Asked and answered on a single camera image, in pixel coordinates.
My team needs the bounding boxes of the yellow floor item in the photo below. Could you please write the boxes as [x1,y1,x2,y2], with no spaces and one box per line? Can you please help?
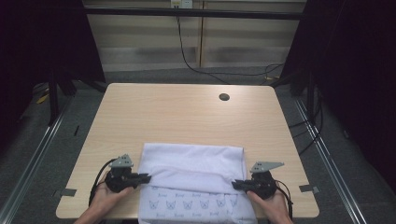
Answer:
[35,92,50,105]

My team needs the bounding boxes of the black floor cables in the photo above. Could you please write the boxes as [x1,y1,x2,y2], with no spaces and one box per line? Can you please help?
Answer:
[287,88,325,156]

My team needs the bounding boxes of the person's left hand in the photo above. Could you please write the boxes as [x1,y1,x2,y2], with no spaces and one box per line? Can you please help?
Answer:
[89,173,135,217]

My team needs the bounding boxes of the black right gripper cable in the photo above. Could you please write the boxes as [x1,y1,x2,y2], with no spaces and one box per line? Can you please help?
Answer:
[275,179,294,220]

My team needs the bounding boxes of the black horizontal frame bar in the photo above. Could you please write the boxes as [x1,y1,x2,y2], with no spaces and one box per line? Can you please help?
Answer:
[83,7,308,21]

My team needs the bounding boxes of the grey tape strip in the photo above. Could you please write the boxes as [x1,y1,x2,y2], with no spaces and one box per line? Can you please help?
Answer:
[51,188,78,198]
[298,184,321,194]

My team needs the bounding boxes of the person's right hand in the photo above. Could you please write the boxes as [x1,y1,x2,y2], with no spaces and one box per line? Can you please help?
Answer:
[247,188,293,221]

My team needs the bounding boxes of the white wall socket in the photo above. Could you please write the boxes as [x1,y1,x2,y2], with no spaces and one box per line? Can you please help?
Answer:
[169,0,194,9]

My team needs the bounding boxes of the black curtain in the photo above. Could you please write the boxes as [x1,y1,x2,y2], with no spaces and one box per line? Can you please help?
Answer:
[274,0,396,195]
[0,0,106,153]

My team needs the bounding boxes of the white towel with blue print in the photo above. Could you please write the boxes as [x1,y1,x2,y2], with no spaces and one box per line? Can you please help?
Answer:
[136,142,259,224]

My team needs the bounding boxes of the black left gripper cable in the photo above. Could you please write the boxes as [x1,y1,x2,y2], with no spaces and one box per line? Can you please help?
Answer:
[88,158,119,207]

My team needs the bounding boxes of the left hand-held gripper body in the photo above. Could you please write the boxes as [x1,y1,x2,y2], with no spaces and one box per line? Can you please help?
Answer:
[104,153,142,194]

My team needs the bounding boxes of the black hanging power cable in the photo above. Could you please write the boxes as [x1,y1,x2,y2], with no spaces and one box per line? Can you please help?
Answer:
[176,7,286,86]

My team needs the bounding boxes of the metal floor rail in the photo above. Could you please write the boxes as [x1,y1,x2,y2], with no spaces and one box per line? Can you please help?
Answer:
[0,92,74,224]
[293,97,373,224]

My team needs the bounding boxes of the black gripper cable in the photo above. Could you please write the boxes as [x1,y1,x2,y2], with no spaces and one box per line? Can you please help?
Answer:
[275,179,294,220]
[88,158,119,207]

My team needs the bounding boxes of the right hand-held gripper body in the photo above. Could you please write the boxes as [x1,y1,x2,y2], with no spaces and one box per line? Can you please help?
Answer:
[248,161,286,201]

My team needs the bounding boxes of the black metal stand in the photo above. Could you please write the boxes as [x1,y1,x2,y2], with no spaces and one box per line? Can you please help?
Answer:
[47,69,61,127]

